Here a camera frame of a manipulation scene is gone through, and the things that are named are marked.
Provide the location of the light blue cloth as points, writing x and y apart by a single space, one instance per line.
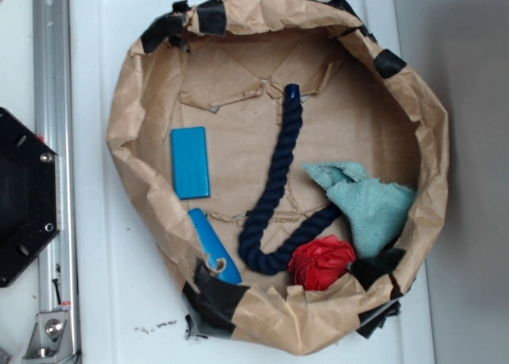
377 212

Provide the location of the blue rectangular block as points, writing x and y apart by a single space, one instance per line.
190 162

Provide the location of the blue curved plastic piece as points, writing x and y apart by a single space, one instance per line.
218 259

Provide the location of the red crumpled ball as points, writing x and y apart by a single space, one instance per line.
316 265

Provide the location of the brown paper bag basket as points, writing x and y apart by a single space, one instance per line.
224 65

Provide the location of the dark green object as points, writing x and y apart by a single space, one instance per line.
368 270

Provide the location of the white tray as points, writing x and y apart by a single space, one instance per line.
130 308

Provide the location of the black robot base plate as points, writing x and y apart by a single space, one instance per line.
28 197

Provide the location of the metal corner bracket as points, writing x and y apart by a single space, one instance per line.
51 340

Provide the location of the aluminium extrusion rail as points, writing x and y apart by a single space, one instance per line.
57 263

